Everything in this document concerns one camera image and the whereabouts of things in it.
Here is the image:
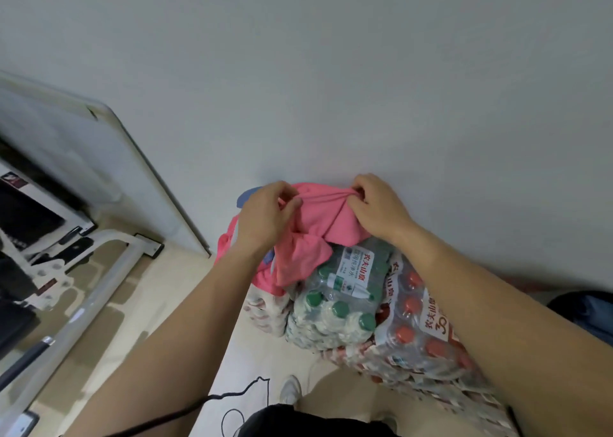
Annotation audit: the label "person's right forearm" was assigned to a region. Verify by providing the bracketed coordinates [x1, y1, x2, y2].
[398, 221, 613, 437]

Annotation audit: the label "black cable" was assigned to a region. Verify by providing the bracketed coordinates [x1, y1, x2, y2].
[104, 377, 270, 437]

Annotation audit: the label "person's left forearm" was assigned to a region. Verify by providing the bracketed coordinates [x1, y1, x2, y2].
[61, 247, 269, 437]

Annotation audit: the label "dark blue bag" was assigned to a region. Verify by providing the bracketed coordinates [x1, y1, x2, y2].
[546, 290, 613, 347]

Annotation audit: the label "small red-capped water bottle pack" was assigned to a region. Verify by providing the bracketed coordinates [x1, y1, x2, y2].
[243, 287, 291, 338]

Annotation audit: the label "green-capped water bottle pack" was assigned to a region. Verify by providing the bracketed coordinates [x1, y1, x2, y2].
[285, 238, 396, 352]

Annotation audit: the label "white board panel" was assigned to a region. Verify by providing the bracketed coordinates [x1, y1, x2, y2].
[0, 70, 212, 258]

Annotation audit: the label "white shoe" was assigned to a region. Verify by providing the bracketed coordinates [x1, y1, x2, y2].
[279, 375, 303, 407]

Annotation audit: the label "black shorts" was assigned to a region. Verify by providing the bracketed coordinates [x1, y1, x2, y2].
[238, 404, 399, 437]

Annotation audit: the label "person's right hand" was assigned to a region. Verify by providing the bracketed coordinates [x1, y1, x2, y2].
[347, 173, 417, 246]

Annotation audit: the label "black handle bar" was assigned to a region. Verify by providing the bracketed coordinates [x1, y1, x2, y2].
[0, 337, 54, 392]

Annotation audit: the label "large red-capped water bottle pack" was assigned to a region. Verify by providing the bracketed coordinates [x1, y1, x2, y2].
[322, 252, 520, 437]

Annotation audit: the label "person's left hand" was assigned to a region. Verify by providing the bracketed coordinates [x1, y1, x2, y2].
[237, 181, 304, 261]

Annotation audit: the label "white metal exercise frame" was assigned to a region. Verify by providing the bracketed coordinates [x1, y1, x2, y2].
[0, 230, 165, 437]

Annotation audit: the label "black padded seat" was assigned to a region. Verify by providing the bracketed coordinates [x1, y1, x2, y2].
[0, 178, 66, 253]

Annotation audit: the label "pink cloth garment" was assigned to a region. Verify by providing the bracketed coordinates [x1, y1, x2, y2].
[214, 183, 372, 298]

